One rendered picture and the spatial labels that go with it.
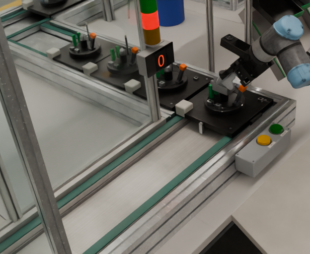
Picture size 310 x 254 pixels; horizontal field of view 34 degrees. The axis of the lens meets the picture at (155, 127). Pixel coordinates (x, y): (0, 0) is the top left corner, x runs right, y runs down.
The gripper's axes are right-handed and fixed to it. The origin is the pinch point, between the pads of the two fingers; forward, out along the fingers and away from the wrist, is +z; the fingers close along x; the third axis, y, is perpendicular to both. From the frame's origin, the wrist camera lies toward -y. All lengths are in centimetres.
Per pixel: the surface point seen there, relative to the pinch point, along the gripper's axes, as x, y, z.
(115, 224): -59, 15, 8
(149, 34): -21.2, -22.3, -9.6
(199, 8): 80, -42, 67
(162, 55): -18.2, -15.8, -4.6
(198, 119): -11.8, 6.1, 8.8
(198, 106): -5.8, 2.5, 12.1
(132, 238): -62, 20, -3
